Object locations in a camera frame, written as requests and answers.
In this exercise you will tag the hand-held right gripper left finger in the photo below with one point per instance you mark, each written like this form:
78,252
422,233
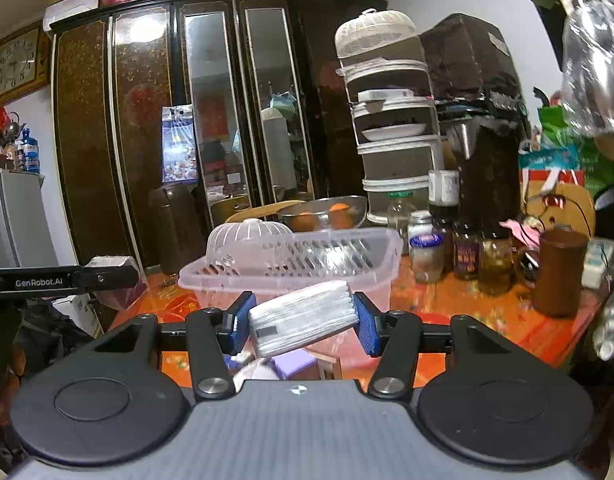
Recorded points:
243,321

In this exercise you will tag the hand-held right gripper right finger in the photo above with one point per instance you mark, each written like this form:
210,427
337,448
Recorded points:
367,327

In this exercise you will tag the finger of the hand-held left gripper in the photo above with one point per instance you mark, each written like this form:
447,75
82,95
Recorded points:
109,277

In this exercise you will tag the white tissue pack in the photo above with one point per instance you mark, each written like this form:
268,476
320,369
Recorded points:
302,316

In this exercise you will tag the pink tissue box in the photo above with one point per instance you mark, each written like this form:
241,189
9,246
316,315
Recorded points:
119,297

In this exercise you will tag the purple box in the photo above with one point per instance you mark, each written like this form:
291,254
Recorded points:
292,364

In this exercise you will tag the grey refrigerator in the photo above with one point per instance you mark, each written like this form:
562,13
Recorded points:
12,220

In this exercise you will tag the clear plastic dish basket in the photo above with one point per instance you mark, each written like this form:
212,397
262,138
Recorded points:
337,260

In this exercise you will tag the white slotted dome cover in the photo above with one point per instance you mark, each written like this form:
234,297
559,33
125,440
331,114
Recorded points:
247,242

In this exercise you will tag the brown plastic bin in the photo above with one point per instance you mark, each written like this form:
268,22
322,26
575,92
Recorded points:
174,230

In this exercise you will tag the glass jar blue label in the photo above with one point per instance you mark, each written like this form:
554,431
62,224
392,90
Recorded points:
427,257

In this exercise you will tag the small jar white lid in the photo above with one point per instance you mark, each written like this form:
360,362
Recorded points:
420,224

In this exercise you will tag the orange fruit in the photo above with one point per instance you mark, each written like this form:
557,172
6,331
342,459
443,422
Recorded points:
340,214
305,220

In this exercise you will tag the glass bowl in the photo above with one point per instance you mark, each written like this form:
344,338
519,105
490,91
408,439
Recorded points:
352,210

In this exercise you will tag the clear jar green lid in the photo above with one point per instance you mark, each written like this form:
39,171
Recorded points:
401,212

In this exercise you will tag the dark sauce jar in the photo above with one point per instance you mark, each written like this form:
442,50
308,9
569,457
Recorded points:
467,255

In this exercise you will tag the blue-capped water bottle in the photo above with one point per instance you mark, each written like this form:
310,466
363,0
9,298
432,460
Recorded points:
31,152

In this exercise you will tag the jar of yellowish liquid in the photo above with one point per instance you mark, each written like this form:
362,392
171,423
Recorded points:
496,265

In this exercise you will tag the dark mirrored wardrobe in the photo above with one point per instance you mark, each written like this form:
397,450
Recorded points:
87,135

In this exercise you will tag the hanging printed plastic packet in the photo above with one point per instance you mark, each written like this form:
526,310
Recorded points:
179,150

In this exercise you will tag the dark bottle white label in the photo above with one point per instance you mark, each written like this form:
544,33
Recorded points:
443,187

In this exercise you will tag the white tiered food cover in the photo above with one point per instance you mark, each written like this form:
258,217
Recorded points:
394,160

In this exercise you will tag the pink cloth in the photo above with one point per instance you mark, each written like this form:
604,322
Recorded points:
519,232

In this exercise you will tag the white plate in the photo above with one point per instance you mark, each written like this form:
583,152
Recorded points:
393,132

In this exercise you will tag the brown cylindrical container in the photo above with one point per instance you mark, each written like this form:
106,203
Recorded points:
559,275

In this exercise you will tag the red and white gift bag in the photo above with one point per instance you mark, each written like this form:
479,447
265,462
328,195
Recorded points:
534,177

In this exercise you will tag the flat white box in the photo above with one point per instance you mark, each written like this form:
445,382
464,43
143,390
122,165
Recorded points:
386,95

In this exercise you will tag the wooden cutting board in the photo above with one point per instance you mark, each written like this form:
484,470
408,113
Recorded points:
569,210

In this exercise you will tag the white power strip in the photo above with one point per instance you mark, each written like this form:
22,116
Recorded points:
598,262

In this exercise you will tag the clear plastic bottle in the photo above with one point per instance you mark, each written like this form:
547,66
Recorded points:
612,327

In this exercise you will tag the white storage box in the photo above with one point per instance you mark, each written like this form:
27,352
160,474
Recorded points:
69,10

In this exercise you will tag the green plastic bag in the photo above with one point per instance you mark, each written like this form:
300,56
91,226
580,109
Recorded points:
557,127

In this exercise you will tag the black plastic-wrapped appliance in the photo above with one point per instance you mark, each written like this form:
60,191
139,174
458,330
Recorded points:
467,70

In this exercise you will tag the clear plastic bag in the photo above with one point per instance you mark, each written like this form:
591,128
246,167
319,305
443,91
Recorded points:
594,60

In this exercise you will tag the framed wall clock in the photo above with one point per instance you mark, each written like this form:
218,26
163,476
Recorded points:
16,62

